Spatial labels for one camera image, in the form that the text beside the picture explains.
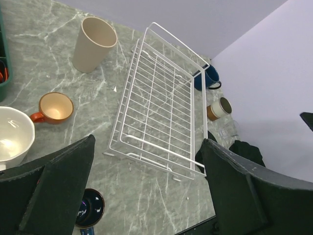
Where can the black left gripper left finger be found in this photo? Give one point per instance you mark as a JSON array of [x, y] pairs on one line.
[[42, 197]]

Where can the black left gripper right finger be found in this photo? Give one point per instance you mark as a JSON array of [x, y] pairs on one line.
[[250, 199]]

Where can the white faceted mug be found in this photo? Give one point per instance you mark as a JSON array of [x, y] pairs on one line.
[[17, 134]]

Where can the brown and cream cup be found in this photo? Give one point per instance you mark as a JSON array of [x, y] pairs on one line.
[[218, 109]]

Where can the blue enamel mug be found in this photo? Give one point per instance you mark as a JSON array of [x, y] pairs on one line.
[[212, 80]]

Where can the tall beige tumbler cup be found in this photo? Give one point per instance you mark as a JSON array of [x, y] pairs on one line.
[[95, 40]]

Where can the dark navy glazed mug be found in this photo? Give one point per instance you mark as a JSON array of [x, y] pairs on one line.
[[90, 212]]

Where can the clear plastic cup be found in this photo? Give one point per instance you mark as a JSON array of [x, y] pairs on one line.
[[230, 129]]

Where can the orange ceramic mug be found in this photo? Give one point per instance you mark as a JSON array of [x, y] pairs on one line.
[[54, 108]]

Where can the green divided organizer tray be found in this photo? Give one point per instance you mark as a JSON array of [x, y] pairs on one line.
[[6, 71]]

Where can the white wire dish rack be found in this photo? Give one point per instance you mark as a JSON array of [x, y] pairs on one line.
[[161, 119]]

